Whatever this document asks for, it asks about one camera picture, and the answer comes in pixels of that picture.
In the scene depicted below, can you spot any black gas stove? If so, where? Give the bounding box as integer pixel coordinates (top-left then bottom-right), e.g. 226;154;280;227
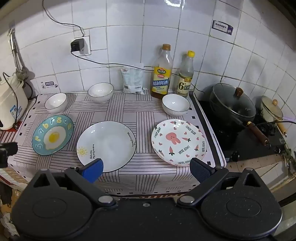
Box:
196;100;289;163

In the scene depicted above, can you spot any purple white wall sticker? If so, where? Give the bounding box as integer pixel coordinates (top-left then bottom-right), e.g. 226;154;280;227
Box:
211;20;233;36

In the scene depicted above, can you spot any white wall socket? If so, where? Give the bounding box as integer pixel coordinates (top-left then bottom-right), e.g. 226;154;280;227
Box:
74;35;92;55

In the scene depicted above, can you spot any white ribbed bowl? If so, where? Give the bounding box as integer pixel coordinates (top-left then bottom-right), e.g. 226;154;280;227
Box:
88;83;114;103
44;93;68;111
161;94;191;116

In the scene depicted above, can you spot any small yellow cap bottle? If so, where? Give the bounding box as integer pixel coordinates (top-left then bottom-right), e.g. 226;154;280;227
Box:
176;50;195;97

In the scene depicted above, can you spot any cream pot lid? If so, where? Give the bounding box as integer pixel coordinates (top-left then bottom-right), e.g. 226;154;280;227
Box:
262;95;284;120

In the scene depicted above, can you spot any striped white tablecloth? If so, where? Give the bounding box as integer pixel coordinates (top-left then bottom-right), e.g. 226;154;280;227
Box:
0;90;227;197

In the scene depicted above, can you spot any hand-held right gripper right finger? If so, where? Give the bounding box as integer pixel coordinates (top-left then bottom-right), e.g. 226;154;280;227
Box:
177;158;264;207

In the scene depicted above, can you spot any black cable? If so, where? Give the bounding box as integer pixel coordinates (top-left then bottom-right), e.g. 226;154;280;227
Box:
253;120;296;127
42;0;85;37
70;50;206;93

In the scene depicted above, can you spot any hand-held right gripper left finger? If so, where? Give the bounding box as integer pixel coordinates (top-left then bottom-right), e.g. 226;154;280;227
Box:
28;158;117;208

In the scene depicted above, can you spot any white wall control panel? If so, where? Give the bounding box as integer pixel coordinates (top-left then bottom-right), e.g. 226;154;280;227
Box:
40;80;57;90

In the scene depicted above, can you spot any pink rabbit print plate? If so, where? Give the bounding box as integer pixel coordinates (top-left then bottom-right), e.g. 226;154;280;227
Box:
151;119;207;167

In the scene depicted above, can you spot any white plastic bag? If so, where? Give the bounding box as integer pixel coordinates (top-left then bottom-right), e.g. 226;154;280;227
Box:
120;62;146;95

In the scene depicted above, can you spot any black wok wooden handle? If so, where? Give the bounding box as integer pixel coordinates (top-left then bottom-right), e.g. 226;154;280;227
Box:
209;97;271;149

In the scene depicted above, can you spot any white rice cooker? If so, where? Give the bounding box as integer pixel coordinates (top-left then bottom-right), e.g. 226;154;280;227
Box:
0;72;28;131

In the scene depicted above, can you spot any black power adapter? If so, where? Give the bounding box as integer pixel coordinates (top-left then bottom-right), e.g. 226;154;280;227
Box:
70;39;85;54

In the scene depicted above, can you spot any hanging metal ladle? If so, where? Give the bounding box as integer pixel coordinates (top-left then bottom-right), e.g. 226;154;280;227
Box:
8;28;35;80

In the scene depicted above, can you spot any large cooking oil bottle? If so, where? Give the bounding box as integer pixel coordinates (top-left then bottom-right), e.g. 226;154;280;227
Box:
151;44;174;100

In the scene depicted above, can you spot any white sun print plate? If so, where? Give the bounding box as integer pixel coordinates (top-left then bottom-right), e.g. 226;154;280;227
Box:
76;121;137;173

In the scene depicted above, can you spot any glass lid wooden knob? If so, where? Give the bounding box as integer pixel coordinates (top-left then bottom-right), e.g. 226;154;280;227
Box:
211;83;257;117

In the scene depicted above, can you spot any blue fried egg plate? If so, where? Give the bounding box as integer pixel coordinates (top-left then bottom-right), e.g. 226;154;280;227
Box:
32;115;74;156

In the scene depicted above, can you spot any cream enamel pot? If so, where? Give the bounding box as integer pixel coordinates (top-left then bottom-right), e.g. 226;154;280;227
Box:
261;102;288;138

